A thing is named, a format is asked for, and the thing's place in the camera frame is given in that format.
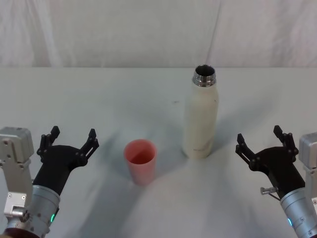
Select cream vacuum bottle steel neck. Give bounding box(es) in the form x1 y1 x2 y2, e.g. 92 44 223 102
181 64 219 160

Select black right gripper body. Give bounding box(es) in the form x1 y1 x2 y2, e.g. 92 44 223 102
248 146 306 199

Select white table cloth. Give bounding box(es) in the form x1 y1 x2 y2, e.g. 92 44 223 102
0 66 317 238

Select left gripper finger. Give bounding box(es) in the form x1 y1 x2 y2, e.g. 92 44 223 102
37 125 61 156
75 128 100 160

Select white curtain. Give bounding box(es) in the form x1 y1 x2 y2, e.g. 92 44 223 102
0 0 317 68

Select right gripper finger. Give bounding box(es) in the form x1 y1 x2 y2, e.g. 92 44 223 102
273 124 299 156
235 133 260 167

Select pink plastic cup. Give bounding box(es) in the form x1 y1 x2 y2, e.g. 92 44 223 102
123 139 158 185

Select dark cable with silver plug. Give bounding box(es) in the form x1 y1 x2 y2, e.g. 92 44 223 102
260 186 282 199

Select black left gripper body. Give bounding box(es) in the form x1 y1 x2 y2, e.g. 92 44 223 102
32 144 88 197

